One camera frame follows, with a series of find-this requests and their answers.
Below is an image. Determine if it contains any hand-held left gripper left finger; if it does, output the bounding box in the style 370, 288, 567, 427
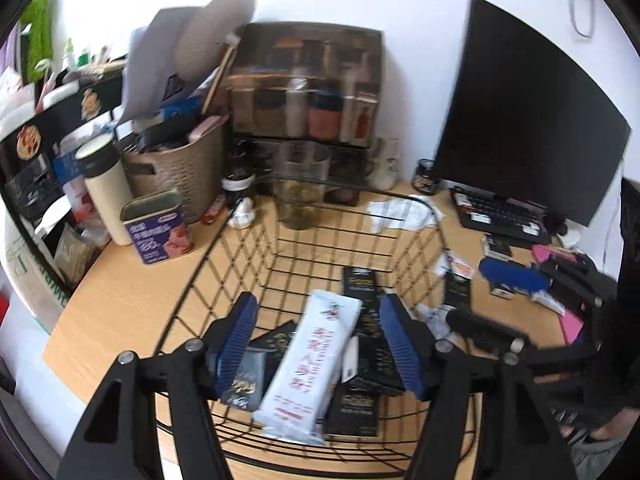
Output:
55, 292, 258, 480

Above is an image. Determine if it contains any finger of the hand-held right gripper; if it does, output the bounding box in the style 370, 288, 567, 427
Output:
478, 255, 621, 313
445, 310, 598, 377

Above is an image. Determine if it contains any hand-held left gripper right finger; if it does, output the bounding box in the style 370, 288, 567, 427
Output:
378, 294, 576, 480

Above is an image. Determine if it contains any pale blue plastic packet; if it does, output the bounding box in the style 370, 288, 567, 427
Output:
415, 305, 455, 341

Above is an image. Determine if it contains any white cracker packet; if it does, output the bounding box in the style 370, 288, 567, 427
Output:
531, 287, 568, 316

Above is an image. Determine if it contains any black wire basket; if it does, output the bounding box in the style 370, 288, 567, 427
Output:
150, 192, 481, 478

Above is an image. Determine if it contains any long white red-print packet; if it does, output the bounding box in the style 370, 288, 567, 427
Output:
251, 289, 365, 447

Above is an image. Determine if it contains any pile of black tissue packs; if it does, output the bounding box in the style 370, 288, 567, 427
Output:
217, 266, 411, 438

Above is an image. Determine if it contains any person's right hand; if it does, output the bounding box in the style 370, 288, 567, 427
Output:
560, 412, 628, 448

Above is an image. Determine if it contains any pink desk mat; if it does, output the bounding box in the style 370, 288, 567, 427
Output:
531, 244, 588, 346

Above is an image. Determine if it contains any white sachet orange print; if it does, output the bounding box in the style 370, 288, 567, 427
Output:
435, 250, 475, 278

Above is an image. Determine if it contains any dark mechanical keyboard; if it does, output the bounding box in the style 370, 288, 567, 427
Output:
449, 186, 553, 248

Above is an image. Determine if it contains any person's grey clothing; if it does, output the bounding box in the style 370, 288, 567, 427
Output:
570, 440, 633, 480

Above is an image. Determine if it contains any crumpled white tissue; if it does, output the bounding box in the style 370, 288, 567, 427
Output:
366, 195, 446, 233

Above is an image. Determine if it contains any small dark jar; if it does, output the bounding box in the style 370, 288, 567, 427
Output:
412, 158, 441, 195

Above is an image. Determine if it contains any small white figurine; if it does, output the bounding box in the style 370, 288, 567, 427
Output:
227, 197, 257, 231

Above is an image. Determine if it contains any blue luncheon meat tin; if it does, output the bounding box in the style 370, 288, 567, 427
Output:
119, 187, 197, 266

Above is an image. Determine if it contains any small pale cat figurine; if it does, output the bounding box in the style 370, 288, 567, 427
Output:
367, 137, 401, 191

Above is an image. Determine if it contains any dark bottle white label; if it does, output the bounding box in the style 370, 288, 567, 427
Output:
222, 150, 256, 206

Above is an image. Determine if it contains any black curved monitor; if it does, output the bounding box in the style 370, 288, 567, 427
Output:
432, 0, 632, 228

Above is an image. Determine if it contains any clear glass jar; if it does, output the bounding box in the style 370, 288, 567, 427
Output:
272, 142, 331, 231

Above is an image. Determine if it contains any beige woven plastic basket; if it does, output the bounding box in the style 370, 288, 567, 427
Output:
115, 112, 232, 223

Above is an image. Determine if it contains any smoked acrylic drawer box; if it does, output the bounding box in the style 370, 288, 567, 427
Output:
227, 135, 373, 207

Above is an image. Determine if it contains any white thermos bottle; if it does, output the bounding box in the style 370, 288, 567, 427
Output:
77, 134, 135, 247

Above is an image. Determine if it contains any white green printed bag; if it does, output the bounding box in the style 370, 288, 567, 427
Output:
0, 210, 71, 336

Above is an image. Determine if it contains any black printed carton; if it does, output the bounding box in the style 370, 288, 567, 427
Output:
0, 72, 126, 221

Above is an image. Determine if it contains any smoked acrylic storage cabinet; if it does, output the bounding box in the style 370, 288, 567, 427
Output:
227, 22, 385, 145

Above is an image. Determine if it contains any pale sun hat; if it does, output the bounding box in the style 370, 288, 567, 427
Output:
172, 0, 257, 83

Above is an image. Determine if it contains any green fuzzy plant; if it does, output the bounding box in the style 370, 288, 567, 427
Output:
22, 0, 55, 85

